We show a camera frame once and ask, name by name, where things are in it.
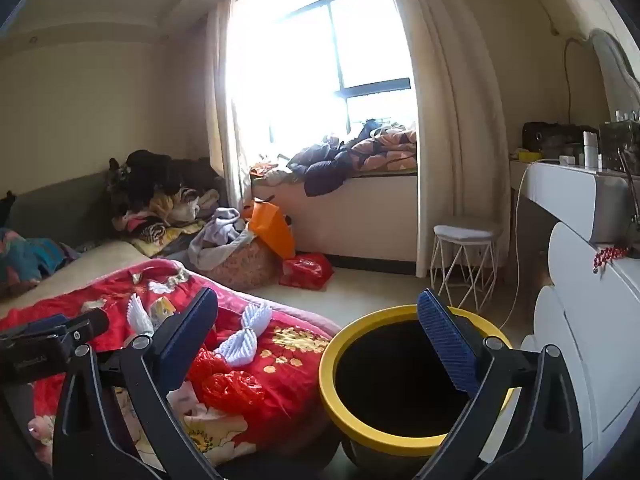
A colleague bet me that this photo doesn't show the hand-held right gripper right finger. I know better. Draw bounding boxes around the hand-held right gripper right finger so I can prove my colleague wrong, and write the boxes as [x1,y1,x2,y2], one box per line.
[415,288,585,480]

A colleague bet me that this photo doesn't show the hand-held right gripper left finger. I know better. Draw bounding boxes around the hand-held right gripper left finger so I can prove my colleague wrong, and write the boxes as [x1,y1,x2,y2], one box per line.
[52,287,221,480]

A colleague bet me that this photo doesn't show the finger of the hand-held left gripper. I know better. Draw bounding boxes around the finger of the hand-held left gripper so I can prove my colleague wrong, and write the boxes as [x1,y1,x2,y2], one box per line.
[0,314,70,335]
[61,308,110,346]

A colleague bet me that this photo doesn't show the gold snack wrapper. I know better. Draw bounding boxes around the gold snack wrapper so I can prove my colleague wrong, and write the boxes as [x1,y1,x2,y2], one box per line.
[149,296,177,332]

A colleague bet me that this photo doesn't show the small white paper wing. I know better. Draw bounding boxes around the small white paper wing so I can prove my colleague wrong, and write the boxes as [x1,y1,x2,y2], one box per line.
[126,294,156,336]

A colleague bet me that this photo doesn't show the white paper wings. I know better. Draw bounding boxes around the white paper wings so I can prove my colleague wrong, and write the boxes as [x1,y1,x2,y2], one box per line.
[216,304,273,365]

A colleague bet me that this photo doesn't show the yellow-rimmed black bin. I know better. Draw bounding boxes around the yellow-rimmed black bin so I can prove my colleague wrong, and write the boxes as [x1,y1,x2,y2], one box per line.
[319,304,516,466]

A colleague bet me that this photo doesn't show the beige bed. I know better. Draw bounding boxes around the beige bed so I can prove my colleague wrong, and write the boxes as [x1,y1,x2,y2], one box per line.
[0,240,151,306]

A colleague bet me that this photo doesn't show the teal patterned blanket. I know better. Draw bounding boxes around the teal patterned blanket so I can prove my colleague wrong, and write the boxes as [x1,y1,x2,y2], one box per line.
[0,227,81,296]

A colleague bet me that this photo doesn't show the floral fabric basket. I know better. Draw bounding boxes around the floral fabric basket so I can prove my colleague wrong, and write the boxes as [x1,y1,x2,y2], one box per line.
[210,240,281,293]

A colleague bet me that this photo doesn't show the lilac grey garment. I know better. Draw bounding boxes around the lilac grey garment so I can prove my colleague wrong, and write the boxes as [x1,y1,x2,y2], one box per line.
[187,207,256,271]

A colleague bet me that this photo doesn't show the red floral blanket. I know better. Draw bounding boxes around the red floral blanket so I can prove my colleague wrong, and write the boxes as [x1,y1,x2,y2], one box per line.
[0,259,333,471]

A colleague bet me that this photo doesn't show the grey headboard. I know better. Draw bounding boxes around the grey headboard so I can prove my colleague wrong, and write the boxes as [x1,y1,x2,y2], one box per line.
[0,172,221,248]

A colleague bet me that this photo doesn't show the pile of mixed clothes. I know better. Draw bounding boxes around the pile of mixed clothes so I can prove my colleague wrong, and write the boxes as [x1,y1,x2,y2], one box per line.
[111,187,223,256]

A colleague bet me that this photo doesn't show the orange paper bag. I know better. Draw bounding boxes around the orange paper bag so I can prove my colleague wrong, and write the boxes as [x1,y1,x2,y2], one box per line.
[245,199,297,261]

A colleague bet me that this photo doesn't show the red plastic shopping bag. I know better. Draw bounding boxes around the red plastic shopping bag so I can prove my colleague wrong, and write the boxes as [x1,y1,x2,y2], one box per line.
[279,252,335,291]

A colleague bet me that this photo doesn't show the white drawer cabinet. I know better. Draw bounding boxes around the white drawer cabinet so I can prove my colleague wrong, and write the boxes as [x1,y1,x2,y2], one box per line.
[520,222,640,478]

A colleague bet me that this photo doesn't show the white window seat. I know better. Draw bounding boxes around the white window seat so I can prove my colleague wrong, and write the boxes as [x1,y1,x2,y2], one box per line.
[252,170,418,263]

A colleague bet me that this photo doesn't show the red white clothes heap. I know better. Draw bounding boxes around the red white clothes heap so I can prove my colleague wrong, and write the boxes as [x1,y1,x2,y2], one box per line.
[250,161,293,187]

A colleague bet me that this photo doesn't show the white vanity desk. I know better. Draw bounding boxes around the white vanity desk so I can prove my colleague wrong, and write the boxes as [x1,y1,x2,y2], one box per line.
[510,157,640,246]

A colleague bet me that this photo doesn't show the pink floral quilt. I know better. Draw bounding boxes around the pink floral quilt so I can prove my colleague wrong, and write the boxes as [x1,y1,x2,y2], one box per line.
[350,127,418,172]

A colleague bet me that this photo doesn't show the black desk lamp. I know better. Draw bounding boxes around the black desk lamp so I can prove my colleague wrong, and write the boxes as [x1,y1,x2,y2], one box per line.
[617,147,640,261]

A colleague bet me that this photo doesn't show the wide cream curtain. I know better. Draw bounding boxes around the wide cream curtain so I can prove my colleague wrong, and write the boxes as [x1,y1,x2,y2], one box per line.
[375,0,512,281]

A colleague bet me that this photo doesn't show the black-framed window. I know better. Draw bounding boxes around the black-framed window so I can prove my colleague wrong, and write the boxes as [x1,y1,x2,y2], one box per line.
[227,0,418,201]

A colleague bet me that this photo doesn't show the wavy-framed mirror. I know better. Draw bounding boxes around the wavy-framed mirror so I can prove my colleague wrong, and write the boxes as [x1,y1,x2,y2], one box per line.
[564,27,640,128]

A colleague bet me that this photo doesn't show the white wire stool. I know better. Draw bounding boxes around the white wire stool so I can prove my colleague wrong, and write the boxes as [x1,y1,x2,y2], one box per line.
[430,216,503,313]

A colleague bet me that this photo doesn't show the white cable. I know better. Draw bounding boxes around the white cable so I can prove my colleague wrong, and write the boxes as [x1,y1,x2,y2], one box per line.
[492,159,561,333]

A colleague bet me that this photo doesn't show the red bead string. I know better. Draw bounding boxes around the red bead string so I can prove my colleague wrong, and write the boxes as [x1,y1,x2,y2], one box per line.
[592,246,630,276]

